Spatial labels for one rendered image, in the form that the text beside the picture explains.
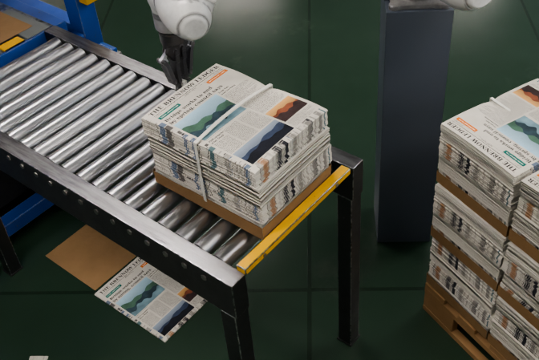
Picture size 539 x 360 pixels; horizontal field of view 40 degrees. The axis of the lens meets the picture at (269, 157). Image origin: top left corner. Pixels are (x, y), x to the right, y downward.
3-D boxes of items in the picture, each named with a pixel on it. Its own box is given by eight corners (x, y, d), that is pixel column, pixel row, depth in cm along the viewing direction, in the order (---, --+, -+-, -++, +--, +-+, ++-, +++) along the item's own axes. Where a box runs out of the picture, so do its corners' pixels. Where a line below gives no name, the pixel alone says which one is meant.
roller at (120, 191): (227, 124, 227) (231, 115, 223) (113, 213, 200) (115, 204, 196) (216, 114, 228) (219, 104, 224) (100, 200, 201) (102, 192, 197)
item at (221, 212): (331, 176, 196) (331, 163, 193) (264, 241, 180) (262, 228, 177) (284, 154, 204) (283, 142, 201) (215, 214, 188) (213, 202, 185)
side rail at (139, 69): (363, 190, 209) (364, 158, 201) (353, 201, 206) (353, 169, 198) (63, 52, 278) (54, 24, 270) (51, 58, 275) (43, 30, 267)
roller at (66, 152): (168, 97, 239) (168, 86, 236) (54, 176, 213) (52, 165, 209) (157, 89, 241) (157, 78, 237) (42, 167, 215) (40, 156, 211)
